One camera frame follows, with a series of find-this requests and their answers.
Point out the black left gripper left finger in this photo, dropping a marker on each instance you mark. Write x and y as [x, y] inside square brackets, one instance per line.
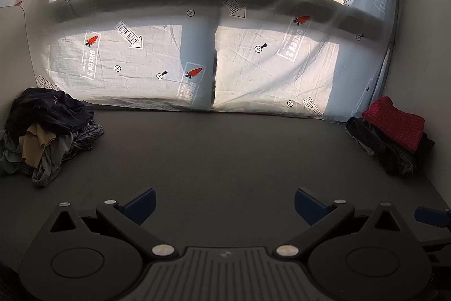
[111, 219]

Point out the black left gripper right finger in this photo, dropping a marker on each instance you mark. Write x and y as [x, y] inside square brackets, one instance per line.
[340, 229]

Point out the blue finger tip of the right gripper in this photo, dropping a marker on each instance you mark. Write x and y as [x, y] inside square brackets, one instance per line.
[434, 217]

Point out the red checkered cloth garment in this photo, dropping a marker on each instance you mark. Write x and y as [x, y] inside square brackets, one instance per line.
[404, 128]

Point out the folded dark clothes stack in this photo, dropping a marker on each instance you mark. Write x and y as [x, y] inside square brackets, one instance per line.
[397, 162]

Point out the black white patterned garment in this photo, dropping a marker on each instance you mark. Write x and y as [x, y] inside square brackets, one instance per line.
[83, 139]

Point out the grey garment in pile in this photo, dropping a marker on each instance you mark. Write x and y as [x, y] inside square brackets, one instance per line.
[41, 165]

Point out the tan garment in pile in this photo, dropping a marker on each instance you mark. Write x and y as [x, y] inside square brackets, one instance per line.
[33, 144]

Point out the navy blue garment on pile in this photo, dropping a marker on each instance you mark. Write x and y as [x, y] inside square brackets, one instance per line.
[54, 110]

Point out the white panel board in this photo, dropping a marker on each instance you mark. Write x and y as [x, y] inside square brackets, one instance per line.
[16, 71]

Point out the white carrot print curtain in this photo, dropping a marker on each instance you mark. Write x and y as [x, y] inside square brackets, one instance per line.
[308, 58]

